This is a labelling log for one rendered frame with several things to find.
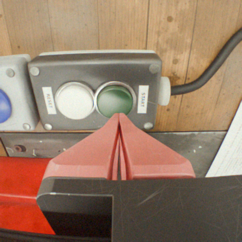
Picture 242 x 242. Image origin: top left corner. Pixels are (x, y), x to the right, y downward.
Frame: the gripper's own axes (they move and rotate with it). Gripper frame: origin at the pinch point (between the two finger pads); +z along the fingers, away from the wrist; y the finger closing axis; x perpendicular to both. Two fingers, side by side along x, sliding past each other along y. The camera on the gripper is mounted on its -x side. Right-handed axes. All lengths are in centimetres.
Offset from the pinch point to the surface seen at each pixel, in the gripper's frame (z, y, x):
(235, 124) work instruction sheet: 6.9, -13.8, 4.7
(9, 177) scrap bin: 3.2, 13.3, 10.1
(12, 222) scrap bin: 2.4, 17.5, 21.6
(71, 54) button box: 5.7, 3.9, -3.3
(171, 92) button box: 5.2, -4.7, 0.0
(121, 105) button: 3.2, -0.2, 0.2
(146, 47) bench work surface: 7.0, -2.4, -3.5
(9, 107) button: 3.3, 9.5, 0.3
